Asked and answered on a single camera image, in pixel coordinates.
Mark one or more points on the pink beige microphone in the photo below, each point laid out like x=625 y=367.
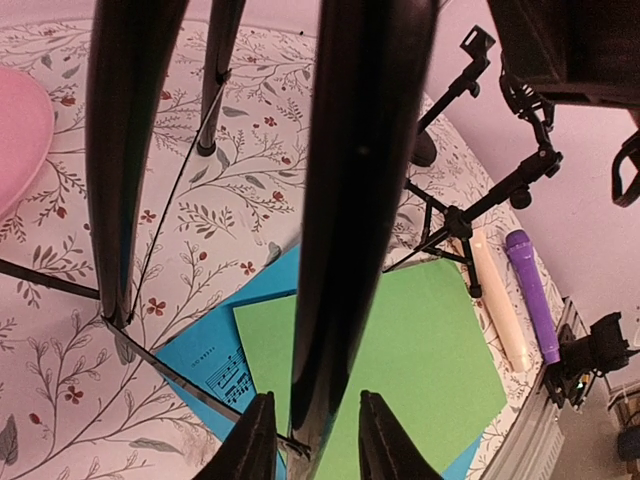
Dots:
x=498 y=303

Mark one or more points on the black round-base mic stand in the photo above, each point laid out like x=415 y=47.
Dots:
x=476 y=44

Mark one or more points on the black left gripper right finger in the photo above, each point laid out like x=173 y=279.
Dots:
x=385 y=449

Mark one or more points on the pink round plate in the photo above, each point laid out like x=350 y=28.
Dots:
x=27 y=126

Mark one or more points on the black shock mount tripod stand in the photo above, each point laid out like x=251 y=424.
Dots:
x=447 y=230

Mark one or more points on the black perforated music stand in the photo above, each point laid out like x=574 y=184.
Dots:
x=372 y=59

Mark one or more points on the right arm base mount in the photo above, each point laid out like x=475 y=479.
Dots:
x=583 y=359

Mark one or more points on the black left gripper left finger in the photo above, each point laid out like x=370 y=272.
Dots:
x=250 y=450

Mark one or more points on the green paper sheet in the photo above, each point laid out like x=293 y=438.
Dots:
x=424 y=352

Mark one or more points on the purple microphone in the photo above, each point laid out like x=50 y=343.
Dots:
x=522 y=257

